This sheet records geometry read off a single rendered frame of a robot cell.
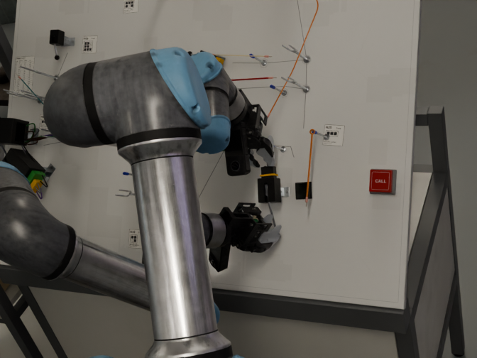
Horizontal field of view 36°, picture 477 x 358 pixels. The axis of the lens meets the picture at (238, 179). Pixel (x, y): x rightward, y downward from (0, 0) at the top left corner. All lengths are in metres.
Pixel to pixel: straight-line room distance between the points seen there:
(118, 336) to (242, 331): 0.44
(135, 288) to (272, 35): 0.80
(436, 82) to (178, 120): 3.29
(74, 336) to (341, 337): 0.90
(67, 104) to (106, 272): 0.37
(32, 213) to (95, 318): 1.06
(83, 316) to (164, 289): 1.31
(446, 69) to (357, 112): 2.58
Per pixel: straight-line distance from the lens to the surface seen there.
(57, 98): 1.02
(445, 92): 4.08
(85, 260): 1.25
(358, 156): 1.71
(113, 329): 2.24
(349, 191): 1.71
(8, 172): 1.32
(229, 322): 1.97
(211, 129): 1.35
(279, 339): 1.95
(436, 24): 4.80
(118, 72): 0.99
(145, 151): 0.97
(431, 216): 2.02
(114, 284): 1.29
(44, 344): 2.88
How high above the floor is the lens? 2.10
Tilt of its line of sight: 34 degrees down
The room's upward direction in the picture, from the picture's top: 16 degrees counter-clockwise
